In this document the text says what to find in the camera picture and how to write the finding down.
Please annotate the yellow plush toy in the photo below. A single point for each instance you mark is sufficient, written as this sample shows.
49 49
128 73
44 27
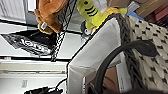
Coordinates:
91 13

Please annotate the flat box with portrait print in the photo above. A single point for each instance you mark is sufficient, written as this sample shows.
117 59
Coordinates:
113 80

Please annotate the orange plush toy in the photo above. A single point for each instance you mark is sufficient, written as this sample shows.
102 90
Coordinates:
50 15

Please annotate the black bag with white print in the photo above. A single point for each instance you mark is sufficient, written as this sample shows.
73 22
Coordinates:
31 43

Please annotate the brown cardboard box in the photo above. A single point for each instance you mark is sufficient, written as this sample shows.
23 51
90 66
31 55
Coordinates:
146 5

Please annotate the white wall outlet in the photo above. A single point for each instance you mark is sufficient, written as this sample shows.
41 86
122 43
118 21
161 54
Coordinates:
24 83

